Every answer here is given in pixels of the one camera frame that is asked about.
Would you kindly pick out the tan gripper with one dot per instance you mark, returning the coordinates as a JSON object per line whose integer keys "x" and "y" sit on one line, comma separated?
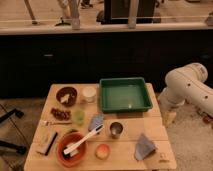
{"x": 168, "y": 117}

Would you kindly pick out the grey-blue towel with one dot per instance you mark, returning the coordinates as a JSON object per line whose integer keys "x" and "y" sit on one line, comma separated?
{"x": 144, "y": 147}

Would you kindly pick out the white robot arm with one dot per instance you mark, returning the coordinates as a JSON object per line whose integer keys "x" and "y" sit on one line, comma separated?
{"x": 186, "y": 84}

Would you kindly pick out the metal cup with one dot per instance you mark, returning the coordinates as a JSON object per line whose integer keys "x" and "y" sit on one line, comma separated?
{"x": 116, "y": 128}

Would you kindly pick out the white paper cup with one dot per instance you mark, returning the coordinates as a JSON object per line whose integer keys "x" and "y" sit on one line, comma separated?
{"x": 89, "y": 94}

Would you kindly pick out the small green cup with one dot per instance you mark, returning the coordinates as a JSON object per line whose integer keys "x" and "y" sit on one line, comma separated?
{"x": 78, "y": 117}

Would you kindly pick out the green plastic tray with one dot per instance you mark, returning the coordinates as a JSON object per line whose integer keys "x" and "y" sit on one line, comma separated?
{"x": 118, "y": 95}

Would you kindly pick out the blue folded cloth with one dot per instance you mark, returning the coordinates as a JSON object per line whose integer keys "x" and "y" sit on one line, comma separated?
{"x": 95, "y": 121}

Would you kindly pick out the peach fruit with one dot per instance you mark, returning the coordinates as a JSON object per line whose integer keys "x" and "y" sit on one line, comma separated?
{"x": 102, "y": 151}

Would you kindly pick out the wooden folding table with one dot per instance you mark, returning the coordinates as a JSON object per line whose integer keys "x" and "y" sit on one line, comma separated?
{"x": 122, "y": 150}

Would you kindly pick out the white brush with dark bristles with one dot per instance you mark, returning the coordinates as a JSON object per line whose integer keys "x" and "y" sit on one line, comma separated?
{"x": 73, "y": 147}

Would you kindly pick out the dark brown bowl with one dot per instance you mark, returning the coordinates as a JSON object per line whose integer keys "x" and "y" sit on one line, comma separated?
{"x": 67, "y": 90}

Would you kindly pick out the white piece in bowl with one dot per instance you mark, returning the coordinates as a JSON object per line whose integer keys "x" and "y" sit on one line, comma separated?
{"x": 65, "y": 98}

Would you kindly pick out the metal fork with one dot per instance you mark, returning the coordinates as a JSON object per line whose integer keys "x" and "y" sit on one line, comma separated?
{"x": 48, "y": 123}

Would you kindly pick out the wooden block eraser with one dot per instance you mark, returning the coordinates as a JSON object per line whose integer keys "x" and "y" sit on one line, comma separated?
{"x": 46, "y": 142}

